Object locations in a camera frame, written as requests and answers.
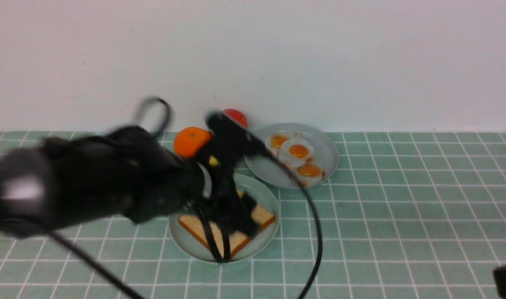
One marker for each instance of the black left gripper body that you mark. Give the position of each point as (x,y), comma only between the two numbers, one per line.
(224,206)

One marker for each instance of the fried egg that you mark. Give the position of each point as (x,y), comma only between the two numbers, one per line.
(296,152)
(274,141)
(309,174)

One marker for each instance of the orange fruit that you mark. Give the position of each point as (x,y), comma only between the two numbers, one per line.
(190,140)

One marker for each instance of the toast slice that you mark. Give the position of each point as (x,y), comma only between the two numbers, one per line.
(191,223)

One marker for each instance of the pink and yellow block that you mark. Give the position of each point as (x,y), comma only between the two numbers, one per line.
(213,161)

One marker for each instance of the green plate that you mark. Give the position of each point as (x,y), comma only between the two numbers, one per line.
(265,198)

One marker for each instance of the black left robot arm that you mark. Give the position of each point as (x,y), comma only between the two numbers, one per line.
(64,183)

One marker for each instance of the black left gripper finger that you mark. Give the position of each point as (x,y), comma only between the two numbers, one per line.
(225,236)
(209,235)

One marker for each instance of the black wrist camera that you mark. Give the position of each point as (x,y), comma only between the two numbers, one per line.
(235,136)

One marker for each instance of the grey plate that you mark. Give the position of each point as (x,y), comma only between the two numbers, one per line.
(326,154)

